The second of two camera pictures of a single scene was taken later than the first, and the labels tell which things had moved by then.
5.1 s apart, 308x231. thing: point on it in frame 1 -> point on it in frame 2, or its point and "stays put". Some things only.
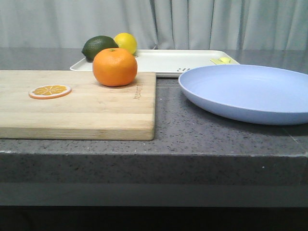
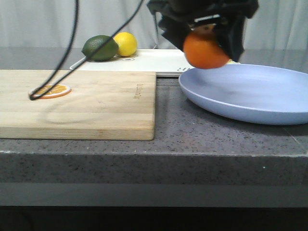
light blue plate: [260, 93] stays put
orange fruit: [114, 67] -> [202, 51]
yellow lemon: [125, 40] stays put
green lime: [93, 44] stays put
